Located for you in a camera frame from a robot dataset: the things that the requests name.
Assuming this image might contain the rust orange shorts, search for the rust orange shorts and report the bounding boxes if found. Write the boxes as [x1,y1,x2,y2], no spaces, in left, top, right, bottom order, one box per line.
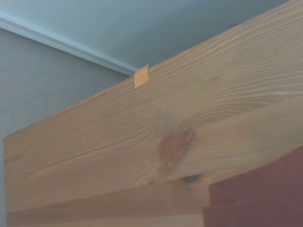
[202,144,303,227]

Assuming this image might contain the square orange tape piece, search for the square orange tape piece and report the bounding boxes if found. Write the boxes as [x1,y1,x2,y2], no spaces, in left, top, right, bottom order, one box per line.
[133,64,150,88]

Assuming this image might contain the white door trim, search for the white door trim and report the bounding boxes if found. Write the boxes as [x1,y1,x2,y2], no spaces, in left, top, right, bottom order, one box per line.
[0,16,139,77]

